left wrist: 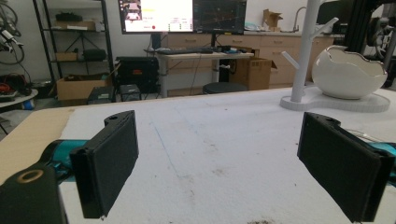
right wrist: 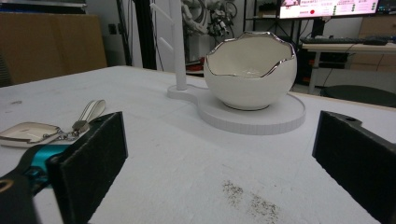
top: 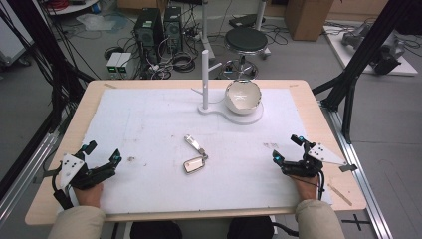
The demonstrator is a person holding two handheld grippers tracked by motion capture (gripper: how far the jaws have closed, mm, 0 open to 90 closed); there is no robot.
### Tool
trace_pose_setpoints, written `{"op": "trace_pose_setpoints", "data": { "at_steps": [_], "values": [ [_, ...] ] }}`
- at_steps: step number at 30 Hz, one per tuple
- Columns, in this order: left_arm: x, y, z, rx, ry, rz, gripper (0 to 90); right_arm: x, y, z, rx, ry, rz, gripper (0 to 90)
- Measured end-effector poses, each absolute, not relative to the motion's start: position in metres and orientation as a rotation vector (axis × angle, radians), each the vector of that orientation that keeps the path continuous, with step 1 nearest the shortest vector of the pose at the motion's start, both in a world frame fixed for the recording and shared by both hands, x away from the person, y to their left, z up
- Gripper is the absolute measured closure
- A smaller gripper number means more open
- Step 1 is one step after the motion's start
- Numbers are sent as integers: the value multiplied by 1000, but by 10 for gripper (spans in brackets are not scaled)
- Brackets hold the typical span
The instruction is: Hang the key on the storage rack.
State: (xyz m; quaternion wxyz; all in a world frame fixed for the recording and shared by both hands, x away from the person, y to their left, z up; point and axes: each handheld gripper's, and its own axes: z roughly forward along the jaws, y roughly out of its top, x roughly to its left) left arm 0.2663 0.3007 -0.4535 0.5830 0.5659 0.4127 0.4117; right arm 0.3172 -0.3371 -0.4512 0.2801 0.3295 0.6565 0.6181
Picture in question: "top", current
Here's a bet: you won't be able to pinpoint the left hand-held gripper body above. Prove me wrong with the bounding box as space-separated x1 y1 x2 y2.
42 152 117 192

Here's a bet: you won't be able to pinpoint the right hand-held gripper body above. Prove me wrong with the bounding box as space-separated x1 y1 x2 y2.
281 142 358 179

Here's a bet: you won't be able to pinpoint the silver keychain with rectangular tag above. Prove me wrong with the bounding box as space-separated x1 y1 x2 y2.
181 133 210 175

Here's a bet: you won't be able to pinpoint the white tree-shaped stand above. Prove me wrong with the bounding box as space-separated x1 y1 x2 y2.
191 49 265 126

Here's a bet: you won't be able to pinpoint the person's right hand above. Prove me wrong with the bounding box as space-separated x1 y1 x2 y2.
291 175 320 201

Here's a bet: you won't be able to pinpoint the person's left hand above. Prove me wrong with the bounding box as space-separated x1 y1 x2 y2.
73 181 105 209

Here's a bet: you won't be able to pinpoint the thin wooden stick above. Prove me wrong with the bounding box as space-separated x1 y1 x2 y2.
327 183 354 207

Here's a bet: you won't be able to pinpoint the white table mat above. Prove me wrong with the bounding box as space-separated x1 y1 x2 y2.
68 87 333 215

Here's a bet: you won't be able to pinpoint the metal bowl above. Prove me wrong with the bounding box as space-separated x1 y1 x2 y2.
224 79 263 116

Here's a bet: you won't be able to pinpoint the black tape cross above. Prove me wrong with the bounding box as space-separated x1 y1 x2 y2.
340 213 371 232

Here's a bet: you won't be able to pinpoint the person's leg dark trousers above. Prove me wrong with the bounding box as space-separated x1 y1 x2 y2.
129 220 183 239
226 215 276 239

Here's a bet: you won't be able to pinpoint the white power supply box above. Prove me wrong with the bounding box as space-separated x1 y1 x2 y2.
115 52 134 77
105 52 122 77

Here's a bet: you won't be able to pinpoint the black round stool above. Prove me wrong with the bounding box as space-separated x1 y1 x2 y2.
224 26 272 80

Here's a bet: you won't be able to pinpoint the brown cardboard box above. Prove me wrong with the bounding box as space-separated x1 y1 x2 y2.
284 0 334 42

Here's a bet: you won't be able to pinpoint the grey machine parts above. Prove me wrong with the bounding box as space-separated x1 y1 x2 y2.
340 22 407 76

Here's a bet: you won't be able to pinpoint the white floor board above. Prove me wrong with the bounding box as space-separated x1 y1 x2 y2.
322 24 420 78

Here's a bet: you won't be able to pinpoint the clear plastic bag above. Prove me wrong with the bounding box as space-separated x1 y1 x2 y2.
76 12 129 34

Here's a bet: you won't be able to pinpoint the black computer tower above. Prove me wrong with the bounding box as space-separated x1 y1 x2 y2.
163 5 184 54
133 7 164 56

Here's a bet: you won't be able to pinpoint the white metal pole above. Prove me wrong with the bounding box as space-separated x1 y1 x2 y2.
198 0 217 63
254 0 273 60

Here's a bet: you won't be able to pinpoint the flat black case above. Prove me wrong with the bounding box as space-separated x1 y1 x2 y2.
228 13 267 29

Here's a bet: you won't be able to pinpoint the round white table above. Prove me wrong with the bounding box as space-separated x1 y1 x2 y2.
45 0 102 17

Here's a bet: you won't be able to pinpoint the right hand-held gripper cable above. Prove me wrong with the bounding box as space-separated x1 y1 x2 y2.
316 169 328 202

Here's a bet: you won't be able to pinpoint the hand-held gripper cable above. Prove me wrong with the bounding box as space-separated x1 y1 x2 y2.
50 165 75 211
316 169 328 202

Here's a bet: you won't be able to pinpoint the left hand-held gripper cable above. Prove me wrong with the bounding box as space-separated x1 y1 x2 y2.
50 165 75 211

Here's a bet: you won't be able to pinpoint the aluminium rail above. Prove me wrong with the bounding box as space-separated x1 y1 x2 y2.
0 131 62 228
318 99 395 239

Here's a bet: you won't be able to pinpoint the black cable under table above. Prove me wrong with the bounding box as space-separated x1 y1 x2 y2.
272 221 301 238

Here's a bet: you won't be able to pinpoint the black metal frame strut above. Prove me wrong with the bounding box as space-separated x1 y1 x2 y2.
0 0 96 133
312 0 422 144

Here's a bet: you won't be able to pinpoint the coiled black cable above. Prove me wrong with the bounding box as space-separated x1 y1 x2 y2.
171 52 197 74

